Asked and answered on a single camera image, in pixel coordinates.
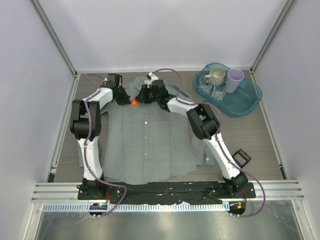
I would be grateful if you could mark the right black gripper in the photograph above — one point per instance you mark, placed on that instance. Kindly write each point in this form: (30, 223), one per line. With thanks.
(142, 96)

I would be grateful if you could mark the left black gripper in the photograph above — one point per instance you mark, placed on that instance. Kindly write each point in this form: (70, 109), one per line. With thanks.
(126, 100)

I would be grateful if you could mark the orange red brooch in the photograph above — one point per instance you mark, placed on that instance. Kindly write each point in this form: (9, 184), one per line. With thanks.
(134, 102)

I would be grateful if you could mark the grey button-up shirt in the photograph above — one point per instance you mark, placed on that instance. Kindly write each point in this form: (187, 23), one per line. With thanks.
(145, 144)

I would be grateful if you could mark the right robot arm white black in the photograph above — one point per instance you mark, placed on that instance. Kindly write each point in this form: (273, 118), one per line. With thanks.
(205, 127)

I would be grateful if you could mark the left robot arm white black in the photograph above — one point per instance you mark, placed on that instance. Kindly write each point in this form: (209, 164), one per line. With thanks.
(86, 126)

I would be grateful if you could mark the clear glass mug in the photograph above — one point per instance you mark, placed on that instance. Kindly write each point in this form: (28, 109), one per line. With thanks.
(205, 83)

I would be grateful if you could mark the clear drinking glass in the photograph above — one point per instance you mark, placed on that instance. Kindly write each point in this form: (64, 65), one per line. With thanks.
(219, 91)

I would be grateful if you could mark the ribbed metallic mug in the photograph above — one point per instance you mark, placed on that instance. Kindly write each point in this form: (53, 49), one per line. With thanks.
(217, 76)

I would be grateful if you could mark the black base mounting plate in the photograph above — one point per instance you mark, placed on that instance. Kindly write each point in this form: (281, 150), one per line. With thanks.
(166, 193)

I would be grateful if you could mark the purple plastic cup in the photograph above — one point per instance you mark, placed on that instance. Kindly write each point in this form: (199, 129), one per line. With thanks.
(234, 78)

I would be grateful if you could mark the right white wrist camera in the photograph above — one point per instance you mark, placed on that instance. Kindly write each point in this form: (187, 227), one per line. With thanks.
(151, 77)

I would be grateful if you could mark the small black square frame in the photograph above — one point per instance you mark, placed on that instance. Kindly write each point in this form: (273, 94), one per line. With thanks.
(241, 154)

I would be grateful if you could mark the white slotted cable duct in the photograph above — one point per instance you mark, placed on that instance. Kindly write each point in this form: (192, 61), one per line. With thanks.
(94, 207)

